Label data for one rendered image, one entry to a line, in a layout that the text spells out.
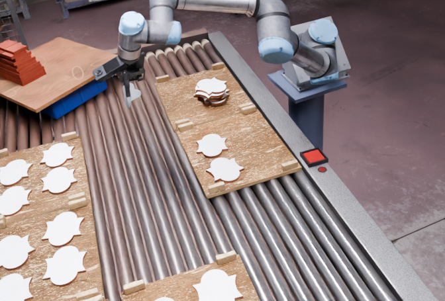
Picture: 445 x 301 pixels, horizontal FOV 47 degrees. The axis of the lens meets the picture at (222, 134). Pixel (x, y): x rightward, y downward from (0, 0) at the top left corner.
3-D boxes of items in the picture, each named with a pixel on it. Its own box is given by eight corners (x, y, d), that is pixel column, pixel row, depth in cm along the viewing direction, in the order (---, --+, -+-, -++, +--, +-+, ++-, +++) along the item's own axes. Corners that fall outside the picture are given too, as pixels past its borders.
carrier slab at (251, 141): (257, 112, 209) (257, 108, 208) (301, 170, 177) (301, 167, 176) (176, 134, 202) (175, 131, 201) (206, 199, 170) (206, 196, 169)
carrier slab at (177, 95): (226, 68, 241) (226, 65, 241) (255, 112, 209) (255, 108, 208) (154, 85, 235) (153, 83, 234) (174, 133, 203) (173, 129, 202)
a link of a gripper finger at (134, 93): (144, 106, 179) (140, 81, 175) (128, 110, 176) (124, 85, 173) (141, 104, 181) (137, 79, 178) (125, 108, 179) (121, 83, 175)
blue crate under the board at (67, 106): (68, 73, 254) (63, 55, 248) (110, 88, 237) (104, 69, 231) (15, 102, 235) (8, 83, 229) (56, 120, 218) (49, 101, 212)
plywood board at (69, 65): (59, 40, 263) (58, 36, 262) (125, 60, 236) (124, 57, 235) (-28, 83, 232) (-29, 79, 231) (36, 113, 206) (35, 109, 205)
